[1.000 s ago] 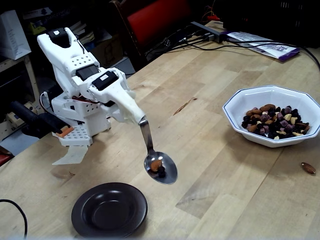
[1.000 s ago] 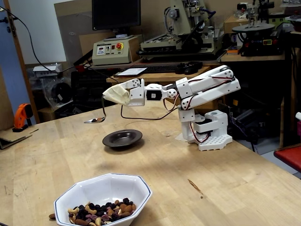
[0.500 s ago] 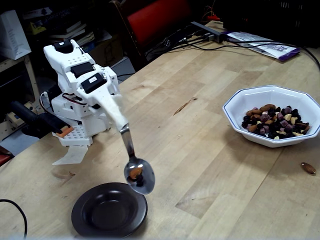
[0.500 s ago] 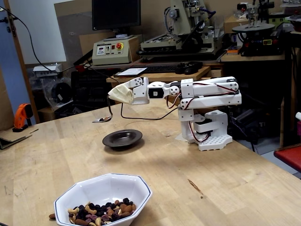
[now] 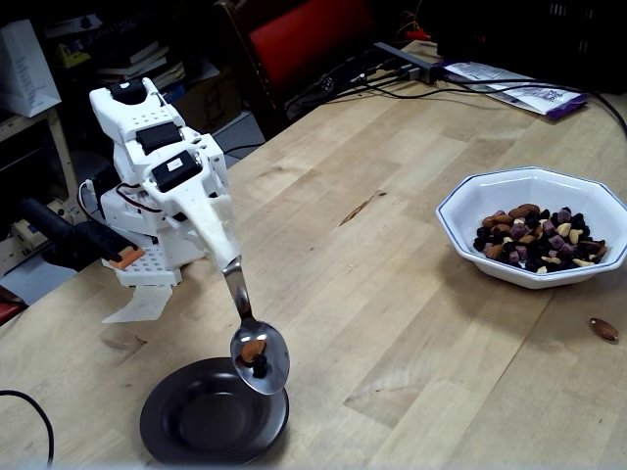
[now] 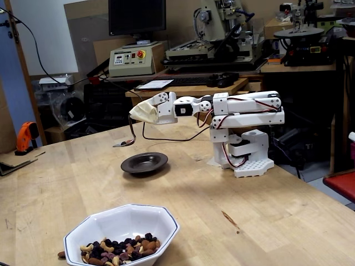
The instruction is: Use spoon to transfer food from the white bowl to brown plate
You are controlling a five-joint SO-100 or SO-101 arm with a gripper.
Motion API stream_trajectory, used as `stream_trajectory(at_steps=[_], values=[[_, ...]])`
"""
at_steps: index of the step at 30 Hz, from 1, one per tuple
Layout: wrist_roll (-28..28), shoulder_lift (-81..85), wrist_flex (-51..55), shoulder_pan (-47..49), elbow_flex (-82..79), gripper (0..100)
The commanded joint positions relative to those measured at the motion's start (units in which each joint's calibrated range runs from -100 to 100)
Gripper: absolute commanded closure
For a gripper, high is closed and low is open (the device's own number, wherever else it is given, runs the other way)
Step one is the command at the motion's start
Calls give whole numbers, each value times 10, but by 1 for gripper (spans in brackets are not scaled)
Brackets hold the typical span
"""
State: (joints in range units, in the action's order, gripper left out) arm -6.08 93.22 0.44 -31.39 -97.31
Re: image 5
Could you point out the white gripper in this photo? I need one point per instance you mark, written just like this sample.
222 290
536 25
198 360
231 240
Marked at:
200 210

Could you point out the brown almond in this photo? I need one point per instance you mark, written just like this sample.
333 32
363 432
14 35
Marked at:
603 329
252 350

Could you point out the metal spoon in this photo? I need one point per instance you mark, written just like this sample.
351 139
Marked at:
279 352

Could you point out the dark raisin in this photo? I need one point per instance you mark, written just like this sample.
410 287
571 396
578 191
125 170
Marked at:
260 366

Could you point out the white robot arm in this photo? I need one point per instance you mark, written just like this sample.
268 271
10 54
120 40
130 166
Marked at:
147 117

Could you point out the brown plate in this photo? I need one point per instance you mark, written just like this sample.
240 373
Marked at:
196 421

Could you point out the white bowl blue rim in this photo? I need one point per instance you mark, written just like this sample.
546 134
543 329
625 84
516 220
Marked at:
514 188

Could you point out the beige masking tape wrap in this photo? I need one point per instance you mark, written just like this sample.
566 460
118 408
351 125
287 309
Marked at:
220 245

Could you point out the brown cardboard box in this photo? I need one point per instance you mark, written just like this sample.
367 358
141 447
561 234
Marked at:
210 103

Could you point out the black clamp orange pad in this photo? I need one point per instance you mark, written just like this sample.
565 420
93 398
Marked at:
73 235

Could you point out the stack of books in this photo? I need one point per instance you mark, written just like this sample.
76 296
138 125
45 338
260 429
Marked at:
142 63

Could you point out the red chair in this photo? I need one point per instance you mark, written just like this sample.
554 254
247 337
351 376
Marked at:
303 34

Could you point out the small yellow box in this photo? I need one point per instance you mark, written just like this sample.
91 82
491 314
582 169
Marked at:
73 54

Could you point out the white paper bag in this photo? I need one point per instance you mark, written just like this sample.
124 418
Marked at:
24 68

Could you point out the grey usb hub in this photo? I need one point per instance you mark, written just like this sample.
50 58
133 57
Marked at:
416 66

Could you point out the nuts and dried fruit mix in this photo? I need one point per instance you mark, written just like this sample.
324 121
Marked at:
539 245

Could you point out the purple white plastic bag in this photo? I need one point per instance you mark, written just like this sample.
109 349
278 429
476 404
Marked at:
539 98

